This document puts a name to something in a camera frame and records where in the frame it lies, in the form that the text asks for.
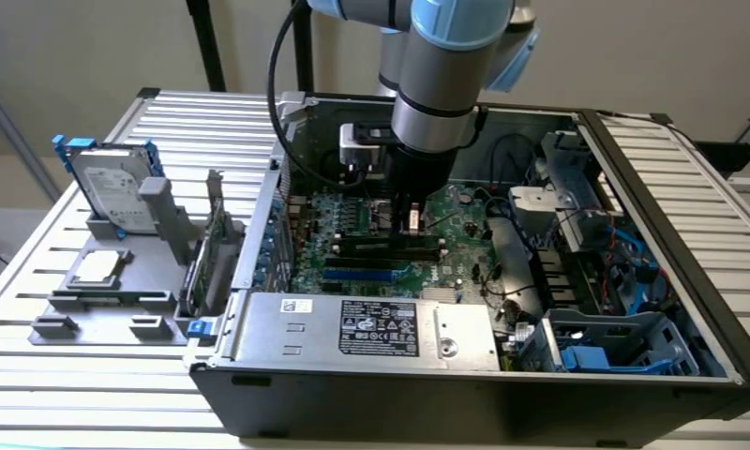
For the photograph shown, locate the green motherboard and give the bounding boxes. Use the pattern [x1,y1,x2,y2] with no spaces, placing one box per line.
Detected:
[285,183,508,335]

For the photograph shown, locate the black open PC case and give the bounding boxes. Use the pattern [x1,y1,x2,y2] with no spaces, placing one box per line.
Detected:
[186,91,750,440]

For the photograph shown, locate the black vertical stand pole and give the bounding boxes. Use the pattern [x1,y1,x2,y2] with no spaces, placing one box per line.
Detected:
[289,0,317,94]
[184,0,228,93]

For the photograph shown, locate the black cable on table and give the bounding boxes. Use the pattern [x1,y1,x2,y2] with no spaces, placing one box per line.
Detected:
[597,109,740,179]

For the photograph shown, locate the silver power supply unit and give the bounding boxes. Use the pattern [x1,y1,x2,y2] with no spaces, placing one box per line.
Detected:
[214,292,500,372]

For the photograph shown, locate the blue disk bay cage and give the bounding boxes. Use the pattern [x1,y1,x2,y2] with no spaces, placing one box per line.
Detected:
[517,307,705,376]

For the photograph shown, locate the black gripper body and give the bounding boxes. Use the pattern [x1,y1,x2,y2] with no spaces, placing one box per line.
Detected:
[382,142,456,207]

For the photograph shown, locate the blue expansion slot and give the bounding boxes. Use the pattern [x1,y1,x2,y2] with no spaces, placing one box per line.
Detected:
[321,267,413,282]

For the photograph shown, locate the CPU socket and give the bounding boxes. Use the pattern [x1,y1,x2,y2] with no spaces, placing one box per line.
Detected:
[360,196,402,235]

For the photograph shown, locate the metal drive cage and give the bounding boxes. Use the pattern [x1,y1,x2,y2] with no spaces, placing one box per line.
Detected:
[509,129,626,254]

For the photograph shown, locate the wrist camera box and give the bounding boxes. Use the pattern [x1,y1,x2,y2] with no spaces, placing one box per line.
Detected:
[337,122,393,185]

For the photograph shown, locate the graphics card with bracket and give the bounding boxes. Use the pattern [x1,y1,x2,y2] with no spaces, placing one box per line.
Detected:
[177,169,230,318]

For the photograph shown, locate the black RAM slot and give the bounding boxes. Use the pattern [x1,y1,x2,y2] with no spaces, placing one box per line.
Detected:
[337,247,442,262]
[332,233,446,254]

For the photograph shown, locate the silver hard disk drive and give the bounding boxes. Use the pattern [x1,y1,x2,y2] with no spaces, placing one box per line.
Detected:
[50,134,166,239]

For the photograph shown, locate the silver CPU chip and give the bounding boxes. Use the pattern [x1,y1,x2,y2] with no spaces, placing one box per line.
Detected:
[74,250,125,284]

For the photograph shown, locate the grey parts rack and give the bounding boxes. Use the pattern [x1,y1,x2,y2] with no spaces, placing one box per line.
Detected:
[29,176,246,347]

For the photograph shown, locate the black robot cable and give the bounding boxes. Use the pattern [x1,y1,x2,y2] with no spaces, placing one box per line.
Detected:
[266,0,376,188]

